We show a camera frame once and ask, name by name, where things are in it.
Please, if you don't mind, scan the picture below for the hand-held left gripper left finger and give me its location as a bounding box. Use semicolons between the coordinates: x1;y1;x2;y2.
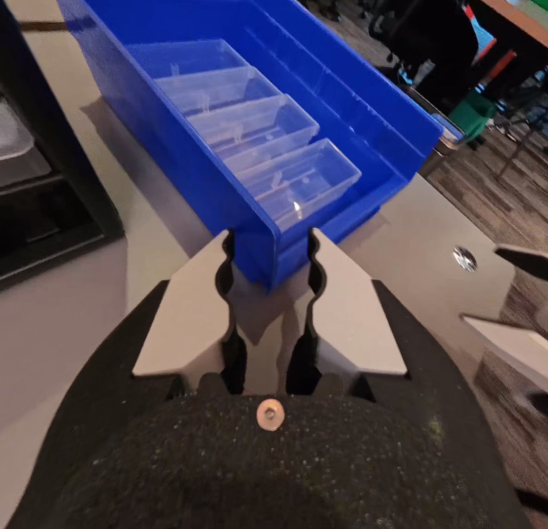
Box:
132;228;248;395

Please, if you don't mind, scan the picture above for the small clear plastic drawer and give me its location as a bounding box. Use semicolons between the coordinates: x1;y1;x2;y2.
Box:
154;66;284;117
223;138;363;234
186;94;321;158
126;39;250;81

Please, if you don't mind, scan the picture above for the black drawer cabinet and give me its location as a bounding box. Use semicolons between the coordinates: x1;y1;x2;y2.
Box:
0;0;126;282

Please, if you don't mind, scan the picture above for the long wooden table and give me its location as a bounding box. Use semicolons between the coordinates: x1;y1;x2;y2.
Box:
455;0;548;50

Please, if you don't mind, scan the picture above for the blue plastic bin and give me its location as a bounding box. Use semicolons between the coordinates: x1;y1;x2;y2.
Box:
45;0;444;295

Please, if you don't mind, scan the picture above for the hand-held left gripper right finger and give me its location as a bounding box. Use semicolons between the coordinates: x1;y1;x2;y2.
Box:
286;228;408;395

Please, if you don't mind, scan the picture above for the green storage box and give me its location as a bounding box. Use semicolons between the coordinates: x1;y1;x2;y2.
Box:
449;91;498;141

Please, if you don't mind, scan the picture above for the round metal table grommet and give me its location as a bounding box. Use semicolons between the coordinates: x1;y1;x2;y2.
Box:
452;246;478;273

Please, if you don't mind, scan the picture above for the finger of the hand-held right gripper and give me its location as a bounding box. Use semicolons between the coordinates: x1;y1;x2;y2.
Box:
460;314;548;381
493;244;548;282

